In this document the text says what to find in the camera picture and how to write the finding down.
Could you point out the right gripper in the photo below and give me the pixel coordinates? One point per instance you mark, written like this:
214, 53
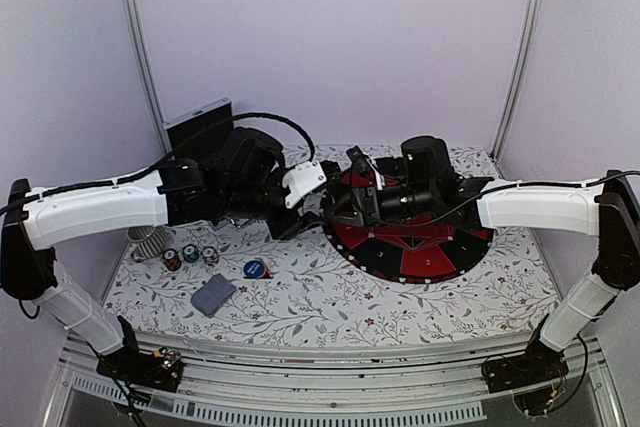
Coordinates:
366, 202

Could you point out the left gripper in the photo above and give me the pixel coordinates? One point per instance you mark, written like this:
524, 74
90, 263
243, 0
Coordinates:
297, 223

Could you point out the blue small blind button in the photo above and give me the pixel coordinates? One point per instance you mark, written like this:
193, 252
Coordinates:
254, 269

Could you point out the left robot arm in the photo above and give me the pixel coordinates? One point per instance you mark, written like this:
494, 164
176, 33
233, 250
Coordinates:
175, 192

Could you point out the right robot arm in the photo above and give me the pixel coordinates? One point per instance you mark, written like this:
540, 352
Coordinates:
560, 232

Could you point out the round red black poker mat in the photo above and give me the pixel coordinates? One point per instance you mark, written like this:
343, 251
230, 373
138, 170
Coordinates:
441, 240

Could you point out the triangular all in marker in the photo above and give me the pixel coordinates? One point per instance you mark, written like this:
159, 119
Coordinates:
267, 273

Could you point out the green poker chip stack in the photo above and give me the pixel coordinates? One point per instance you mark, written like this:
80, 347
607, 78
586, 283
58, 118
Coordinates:
190, 253

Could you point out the floral tablecloth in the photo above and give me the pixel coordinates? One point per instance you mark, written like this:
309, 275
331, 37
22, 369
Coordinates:
303, 293

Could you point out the red poker chip stack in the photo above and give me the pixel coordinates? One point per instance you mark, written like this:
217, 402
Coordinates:
171, 260

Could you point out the ribbed metal cup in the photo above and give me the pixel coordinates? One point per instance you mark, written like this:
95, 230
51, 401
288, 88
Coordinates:
148, 242

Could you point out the loose blue card deck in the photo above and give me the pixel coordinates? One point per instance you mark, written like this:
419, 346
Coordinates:
208, 299

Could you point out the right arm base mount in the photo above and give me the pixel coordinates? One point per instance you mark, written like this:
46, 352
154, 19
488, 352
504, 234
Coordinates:
526, 369

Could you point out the aluminium frame post left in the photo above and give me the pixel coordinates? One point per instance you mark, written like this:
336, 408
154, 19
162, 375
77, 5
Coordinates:
142, 61

